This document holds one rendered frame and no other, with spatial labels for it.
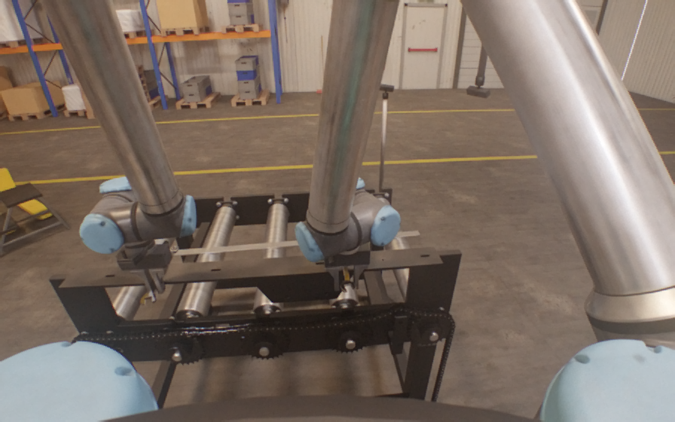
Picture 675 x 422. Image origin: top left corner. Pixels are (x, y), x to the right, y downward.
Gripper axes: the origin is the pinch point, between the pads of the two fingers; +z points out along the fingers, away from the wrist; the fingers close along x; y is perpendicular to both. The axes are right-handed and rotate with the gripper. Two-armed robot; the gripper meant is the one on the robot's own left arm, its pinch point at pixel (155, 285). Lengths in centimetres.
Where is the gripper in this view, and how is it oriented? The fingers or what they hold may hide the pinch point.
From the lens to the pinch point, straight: 114.2
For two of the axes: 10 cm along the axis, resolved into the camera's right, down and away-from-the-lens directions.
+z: 0.1, 8.7, 5.0
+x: -10.0, 0.6, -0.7
